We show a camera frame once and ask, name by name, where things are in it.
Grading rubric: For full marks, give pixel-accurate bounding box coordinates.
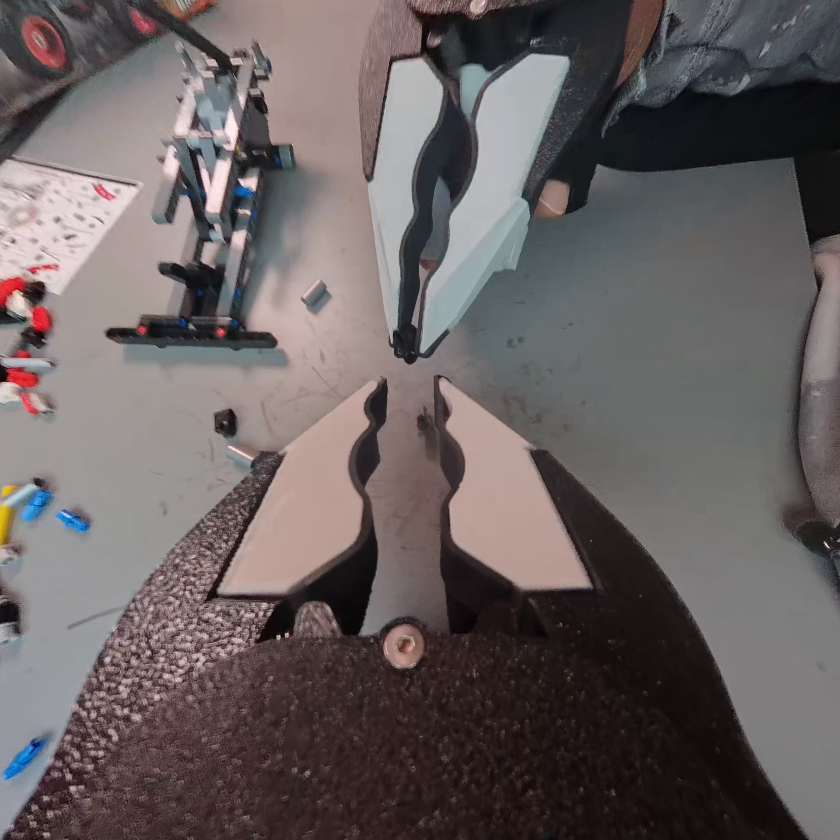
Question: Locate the black earphone with cable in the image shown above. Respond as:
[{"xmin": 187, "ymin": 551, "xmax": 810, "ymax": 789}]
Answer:
[{"xmin": 791, "ymin": 518, "xmax": 840, "ymax": 559}]

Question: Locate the pile of red white pieces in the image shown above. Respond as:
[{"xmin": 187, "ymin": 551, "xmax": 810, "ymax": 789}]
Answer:
[{"xmin": 0, "ymin": 262, "xmax": 59, "ymax": 417}]

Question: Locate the white sticker sheet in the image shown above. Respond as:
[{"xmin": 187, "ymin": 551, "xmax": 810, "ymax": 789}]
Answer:
[{"xmin": 0, "ymin": 157, "xmax": 144, "ymax": 296}]

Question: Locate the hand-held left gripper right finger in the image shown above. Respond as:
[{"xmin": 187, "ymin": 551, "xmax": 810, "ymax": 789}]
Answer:
[{"xmin": 433, "ymin": 375, "xmax": 597, "ymax": 636}]

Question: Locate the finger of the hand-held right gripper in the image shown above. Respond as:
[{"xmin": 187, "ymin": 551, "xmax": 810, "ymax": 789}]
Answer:
[
  {"xmin": 417, "ymin": 51, "xmax": 572, "ymax": 358},
  {"xmin": 367, "ymin": 54, "xmax": 450, "ymax": 345}
]

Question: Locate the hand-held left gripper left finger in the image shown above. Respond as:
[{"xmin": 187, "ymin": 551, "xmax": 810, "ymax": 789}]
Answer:
[{"xmin": 215, "ymin": 377, "xmax": 389, "ymax": 636}]

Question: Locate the toy truck set box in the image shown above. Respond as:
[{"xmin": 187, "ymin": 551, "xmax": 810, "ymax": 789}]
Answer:
[{"xmin": 0, "ymin": 0, "xmax": 217, "ymax": 119}]

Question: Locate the pile of blue black pins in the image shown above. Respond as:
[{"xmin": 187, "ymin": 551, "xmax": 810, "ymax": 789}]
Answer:
[{"xmin": 0, "ymin": 478, "xmax": 93, "ymax": 782}]

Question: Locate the grey black toy chassis model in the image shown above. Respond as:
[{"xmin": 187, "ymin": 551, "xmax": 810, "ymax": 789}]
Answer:
[{"xmin": 105, "ymin": 10, "xmax": 296, "ymax": 350}]

